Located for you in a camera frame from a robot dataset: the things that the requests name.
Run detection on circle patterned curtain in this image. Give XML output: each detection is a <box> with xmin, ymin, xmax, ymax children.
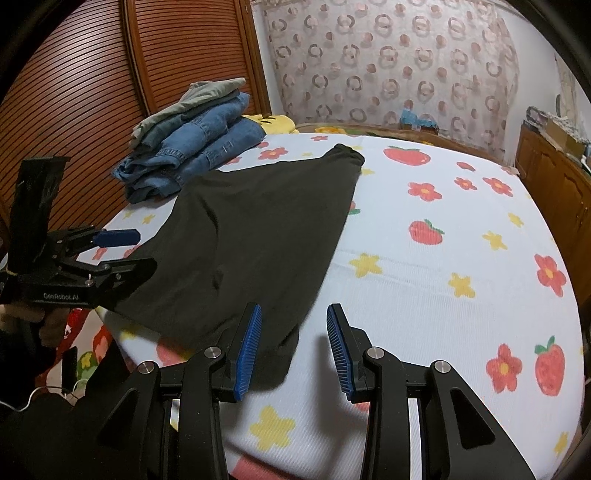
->
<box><xmin>263</xmin><ymin>0</ymin><xmax>520</xmax><ymax>162</ymax></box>

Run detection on white cable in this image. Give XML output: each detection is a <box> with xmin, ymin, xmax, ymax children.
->
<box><xmin>0</xmin><ymin>383</ymin><xmax>79</xmax><ymax>411</ymax></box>

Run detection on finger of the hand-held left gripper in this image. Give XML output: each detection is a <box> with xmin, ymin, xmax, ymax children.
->
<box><xmin>69</xmin><ymin>228</ymin><xmax>140</xmax><ymax>252</ymax></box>
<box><xmin>74</xmin><ymin>257</ymin><xmax>158</xmax><ymax>308</ymax></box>

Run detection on wooden cabinet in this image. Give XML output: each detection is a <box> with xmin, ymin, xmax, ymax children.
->
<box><xmin>515</xmin><ymin>122</ymin><xmax>591</xmax><ymax>259</ymax></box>

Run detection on blue jeans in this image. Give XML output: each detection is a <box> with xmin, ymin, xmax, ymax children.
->
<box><xmin>113</xmin><ymin>92</ymin><xmax>267</xmax><ymax>205</ymax></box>

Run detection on wooden louvered wardrobe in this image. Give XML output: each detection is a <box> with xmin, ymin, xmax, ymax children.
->
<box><xmin>0</xmin><ymin>0</ymin><xmax>273</xmax><ymax>232</ymax></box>

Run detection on cardboard box with blue bag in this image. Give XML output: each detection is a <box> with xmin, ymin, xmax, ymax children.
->
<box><xmin>399</xmin><ymin>108</ymin><xmax>439</xmax><ymax>132</ymax></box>

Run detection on grey-green pants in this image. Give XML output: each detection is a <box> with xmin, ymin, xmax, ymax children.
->
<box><xmin>129</xmin><ymin>78</ymin><xmax>247</xmax><ymax>148</ymax></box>

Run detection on dark olive t-shirt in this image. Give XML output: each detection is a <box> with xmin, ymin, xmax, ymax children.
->
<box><xmin>95</xmin><ymin>143</ymin><xmax>365</xmax><ymax>388</ymax></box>

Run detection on open cardboard box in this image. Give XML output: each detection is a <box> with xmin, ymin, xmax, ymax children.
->
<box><xmin>547</xmin><ymin>115</ymin><xmax>589</xmax><ymax>155</ymax></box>

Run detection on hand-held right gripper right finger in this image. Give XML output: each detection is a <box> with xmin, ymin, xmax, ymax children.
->
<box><xmin>326</xmin><ymin>304</ymin><xmax>536</xmax><ymax>480</ymax></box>

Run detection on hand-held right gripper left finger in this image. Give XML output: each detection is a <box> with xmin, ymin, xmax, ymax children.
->
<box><xmin>88</xmin><ymin>302</ymin><xmax>263</xmax><ymax>480</ymax></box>

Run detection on white flower print bed sheet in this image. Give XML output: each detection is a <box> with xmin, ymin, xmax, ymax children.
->
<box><xmin>92</xmin><ymin>131</ymin><xmax>585</xmax><ymax>480</ymax></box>

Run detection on yellow floral blanket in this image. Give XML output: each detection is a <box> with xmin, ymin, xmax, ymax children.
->
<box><xmin>242</xmin><ymin>114</ymin><xmax>365</xmax><ymax>139</ymax></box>

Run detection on person's left hand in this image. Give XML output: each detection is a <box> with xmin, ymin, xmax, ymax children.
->
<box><xmin>0</xmin><ymin>302</ymin><xmax>70</xmax><ymax>347</ymax></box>

